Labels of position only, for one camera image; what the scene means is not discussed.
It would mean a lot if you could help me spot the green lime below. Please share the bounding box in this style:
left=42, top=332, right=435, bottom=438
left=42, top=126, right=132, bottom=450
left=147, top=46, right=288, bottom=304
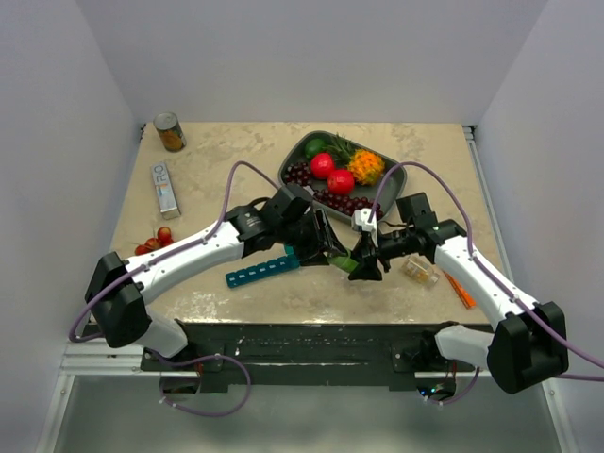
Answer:
left=304, top=138, right=327, bottom=160

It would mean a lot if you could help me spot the dark red grape bunch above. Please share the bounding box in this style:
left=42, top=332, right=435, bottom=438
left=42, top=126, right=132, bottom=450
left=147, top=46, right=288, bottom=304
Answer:
left=279, top=161, right=377, bottom=220

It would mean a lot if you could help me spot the orange spiky fruit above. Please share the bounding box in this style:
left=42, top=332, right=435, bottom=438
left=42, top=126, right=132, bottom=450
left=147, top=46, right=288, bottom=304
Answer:
left=346, top=148, right=385, bottom=186

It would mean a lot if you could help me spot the tin can with fruit label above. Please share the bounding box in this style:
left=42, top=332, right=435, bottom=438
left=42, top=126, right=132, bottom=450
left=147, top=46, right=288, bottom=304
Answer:
left=153, top=112, right=187, bottom=152

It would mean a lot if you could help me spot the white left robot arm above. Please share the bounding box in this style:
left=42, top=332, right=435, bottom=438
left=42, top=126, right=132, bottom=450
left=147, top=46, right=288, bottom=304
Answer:
left=85, top=184, right=346, bottom=370

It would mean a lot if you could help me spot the clear pill bottle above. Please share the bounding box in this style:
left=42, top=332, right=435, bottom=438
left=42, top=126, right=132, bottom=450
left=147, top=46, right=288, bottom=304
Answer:
left=401, top=256, right=440, bottom=288

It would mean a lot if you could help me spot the teal weekly pill organizer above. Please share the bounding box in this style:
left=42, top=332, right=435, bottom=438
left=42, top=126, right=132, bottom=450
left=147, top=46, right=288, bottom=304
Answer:
left=225, top=246, right=300, bottom=289

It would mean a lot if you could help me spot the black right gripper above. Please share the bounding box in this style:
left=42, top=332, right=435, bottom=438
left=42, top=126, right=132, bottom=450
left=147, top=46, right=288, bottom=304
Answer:
left=348, top=226, right=414, bottom=281

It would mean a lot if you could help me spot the red apple front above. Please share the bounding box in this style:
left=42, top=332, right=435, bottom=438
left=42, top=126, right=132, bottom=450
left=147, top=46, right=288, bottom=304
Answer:
left=327, top=169, right=355, bottom=195

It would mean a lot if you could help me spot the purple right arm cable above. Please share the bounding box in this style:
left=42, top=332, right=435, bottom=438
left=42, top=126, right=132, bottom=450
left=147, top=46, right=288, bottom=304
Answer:
left=370, top=160, right=604, bottom=407

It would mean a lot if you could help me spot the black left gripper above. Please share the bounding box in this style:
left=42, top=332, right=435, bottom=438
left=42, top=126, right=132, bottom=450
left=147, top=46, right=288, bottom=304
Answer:
left=278, top=208, right=348, bottom=268

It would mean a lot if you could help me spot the silver toothpaste box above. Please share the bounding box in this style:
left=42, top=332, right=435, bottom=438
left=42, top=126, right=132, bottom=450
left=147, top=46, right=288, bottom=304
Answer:
left=151, top=161, right=181, bottom=220

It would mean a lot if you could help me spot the red apple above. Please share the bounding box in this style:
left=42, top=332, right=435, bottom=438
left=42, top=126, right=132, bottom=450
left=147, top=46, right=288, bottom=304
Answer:
left=327, top=169, right=355, bottom=195
left=310, top=153, right=336, bottom=180

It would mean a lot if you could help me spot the red cherry bunch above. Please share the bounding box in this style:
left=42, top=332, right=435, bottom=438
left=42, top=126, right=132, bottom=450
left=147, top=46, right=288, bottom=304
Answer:
left=134, top=226, right=174, bottom=256

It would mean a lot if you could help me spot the aluminium frame rail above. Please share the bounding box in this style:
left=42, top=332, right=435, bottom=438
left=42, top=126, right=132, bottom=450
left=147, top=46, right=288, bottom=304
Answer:
left=59, top=342, right=558, bottom=378

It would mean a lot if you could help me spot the orange medicine box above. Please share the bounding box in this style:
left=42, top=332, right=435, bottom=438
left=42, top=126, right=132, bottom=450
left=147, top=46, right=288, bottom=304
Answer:
left=445, top=273, right=476, bottom=310

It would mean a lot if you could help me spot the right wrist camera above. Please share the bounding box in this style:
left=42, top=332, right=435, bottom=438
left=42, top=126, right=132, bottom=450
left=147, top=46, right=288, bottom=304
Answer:
left=351, top=208, right=378, bottom=245

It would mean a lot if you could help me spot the red apple back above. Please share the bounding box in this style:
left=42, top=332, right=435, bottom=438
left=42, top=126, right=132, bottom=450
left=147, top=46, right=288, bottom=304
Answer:
left=310, top=153, right=336, bottom=180

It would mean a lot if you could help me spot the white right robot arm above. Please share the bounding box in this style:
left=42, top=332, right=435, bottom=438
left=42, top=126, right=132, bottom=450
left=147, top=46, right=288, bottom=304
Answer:
left=348, top=193, right=569, bottom=394

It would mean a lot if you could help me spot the green pill bottle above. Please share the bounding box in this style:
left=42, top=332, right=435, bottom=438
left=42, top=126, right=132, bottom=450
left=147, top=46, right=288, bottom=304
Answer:
left=327, top=256, right=358, bottom=274

